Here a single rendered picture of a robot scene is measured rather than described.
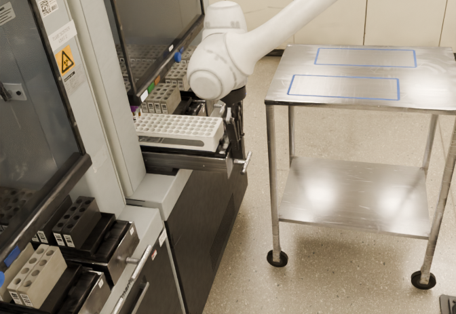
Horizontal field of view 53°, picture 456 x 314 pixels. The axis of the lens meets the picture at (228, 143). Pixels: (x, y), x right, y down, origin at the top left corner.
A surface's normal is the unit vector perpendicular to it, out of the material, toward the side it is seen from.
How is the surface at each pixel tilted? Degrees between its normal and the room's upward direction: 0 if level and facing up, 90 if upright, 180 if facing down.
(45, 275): 90
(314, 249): 0
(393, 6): 90
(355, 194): 0
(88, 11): 90
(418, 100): 0
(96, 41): 90
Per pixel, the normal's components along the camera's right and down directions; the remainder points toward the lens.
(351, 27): -0.29, 0.57
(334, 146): -0.09, -0.82
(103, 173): 0.96, 0.07
